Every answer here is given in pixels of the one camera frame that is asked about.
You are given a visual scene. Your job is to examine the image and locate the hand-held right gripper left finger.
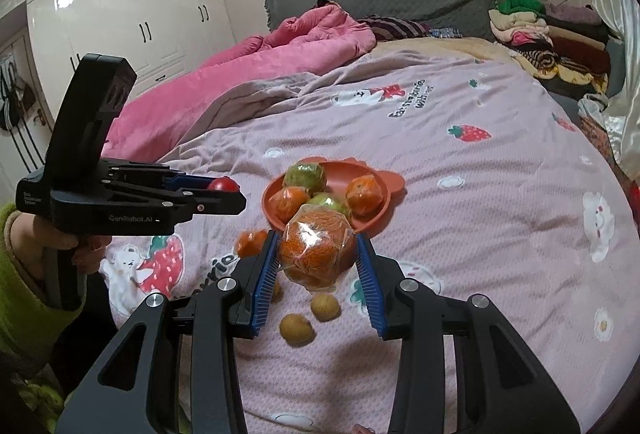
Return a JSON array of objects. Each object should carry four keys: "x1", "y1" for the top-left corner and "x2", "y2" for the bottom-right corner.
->
[{"x1": 55, "y1": 229, "x2": 281, "y2": 434}]

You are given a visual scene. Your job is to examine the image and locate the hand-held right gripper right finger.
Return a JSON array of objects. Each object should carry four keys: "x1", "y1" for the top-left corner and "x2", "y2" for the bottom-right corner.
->
[{"x1": 354, "y1": 231, "x2": 581, "y2": 434}]

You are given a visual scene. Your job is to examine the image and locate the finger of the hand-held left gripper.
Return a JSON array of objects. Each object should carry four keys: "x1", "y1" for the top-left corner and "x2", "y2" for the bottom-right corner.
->
[
  {"x1": 107, "y1": 187, "x2": 247, "y2": 224},
  {"x1": 102, "y1": 159, "x2": 221, "y2": 193}
]

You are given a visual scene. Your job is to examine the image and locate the red tomato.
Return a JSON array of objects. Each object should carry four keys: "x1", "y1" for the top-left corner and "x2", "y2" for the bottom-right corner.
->
[{"x1": 208, "y1": 176, "x2": 241, "y2": 195}]

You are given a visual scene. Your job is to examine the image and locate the plastic-wrapped orange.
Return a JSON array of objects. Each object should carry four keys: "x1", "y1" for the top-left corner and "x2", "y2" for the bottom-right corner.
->
[
  {"x1": 270, "y1": 187, "x2": 312, "y2": 224},
  {"x1": 235, "y1": 228, "x2": 271, "y2": 260},
  {"x1": 277, "y1": 203, "x2": 358, "y2": 290},
  {"x1": 345, "y1": 175, "x2": 390, "y2": 217}
]

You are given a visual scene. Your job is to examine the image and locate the small green fruit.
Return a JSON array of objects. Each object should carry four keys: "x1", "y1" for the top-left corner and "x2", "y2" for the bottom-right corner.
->
[{"x1": 283, "y1": 163, "x2": 327, "y2": 194}]

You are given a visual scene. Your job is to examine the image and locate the large green fruit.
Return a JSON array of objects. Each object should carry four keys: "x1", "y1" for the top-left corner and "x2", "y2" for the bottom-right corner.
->
[{"x1": 307, "y1": 193, "x2": 353, "y2": 217}]

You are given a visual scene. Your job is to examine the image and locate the orange plastic plate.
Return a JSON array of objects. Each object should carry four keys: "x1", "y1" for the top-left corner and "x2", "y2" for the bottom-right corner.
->
[{"x1": 261, "y1": 157, "x2": 407, "y2": 236}]

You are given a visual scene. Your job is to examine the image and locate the person's left forearm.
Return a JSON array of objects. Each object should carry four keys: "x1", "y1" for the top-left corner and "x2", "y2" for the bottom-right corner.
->
[{"x1": 0, "y1": 201, "x2": 88, "y2": 415}]

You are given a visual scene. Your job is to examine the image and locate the person's left hand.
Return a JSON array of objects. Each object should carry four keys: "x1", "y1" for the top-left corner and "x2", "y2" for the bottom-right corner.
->
[{"x1": 7, "y1": 209, "x2": 113, "y2": 275}]

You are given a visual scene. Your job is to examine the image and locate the brown hanging bag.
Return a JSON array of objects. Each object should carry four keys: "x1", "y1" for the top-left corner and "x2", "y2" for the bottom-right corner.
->
[{"x1": 17, "y1": 74, "x2": 38, "y2": 112}]

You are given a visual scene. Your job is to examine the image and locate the black hanging bag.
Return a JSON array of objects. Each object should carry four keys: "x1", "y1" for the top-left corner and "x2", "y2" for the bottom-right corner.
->
[{"x1": 0, "y1": 62, "x2": 21, "y2": 131}]

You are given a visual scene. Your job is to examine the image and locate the pink quilt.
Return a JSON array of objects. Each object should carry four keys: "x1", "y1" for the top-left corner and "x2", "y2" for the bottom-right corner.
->
[{"x1": 102, "y1": 0, "x2": 378, "y2": 165}]

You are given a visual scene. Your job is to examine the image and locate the purple strawberry printed blanket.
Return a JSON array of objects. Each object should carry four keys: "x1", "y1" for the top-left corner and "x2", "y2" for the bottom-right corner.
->
[{"x1": 97, "y1": 39, "x2": 640, "y2": 434}]

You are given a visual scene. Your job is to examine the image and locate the white wardrobe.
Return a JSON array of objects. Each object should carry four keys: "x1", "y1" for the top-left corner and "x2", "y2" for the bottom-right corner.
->
[{"x1": 0, "y1": 0, "x2": 281, "y2": 125}]

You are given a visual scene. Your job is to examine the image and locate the dark striped cloth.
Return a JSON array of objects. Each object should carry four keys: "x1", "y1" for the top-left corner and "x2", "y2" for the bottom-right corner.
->
[{"x1": 357, "y1": 14, "x2": 431, "y2": 42}]

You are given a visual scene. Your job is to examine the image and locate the beige bed sheet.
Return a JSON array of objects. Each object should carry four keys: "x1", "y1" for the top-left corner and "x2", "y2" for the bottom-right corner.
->
[{"x1": 372, "y1": 37, "x2": 506, "y2": 64}]

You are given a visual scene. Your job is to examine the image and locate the stack of folded clothes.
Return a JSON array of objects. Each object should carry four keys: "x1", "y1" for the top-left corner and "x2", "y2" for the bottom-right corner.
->
[{"x1": 487, "y1": 0, "x2": 626, "y2": 100}]

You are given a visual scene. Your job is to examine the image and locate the cream satin curtain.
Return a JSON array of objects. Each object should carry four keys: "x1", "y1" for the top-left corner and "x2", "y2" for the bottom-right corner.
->
[{"x1": 575, "y1": 0, "x2": 640, "y2": 195}]

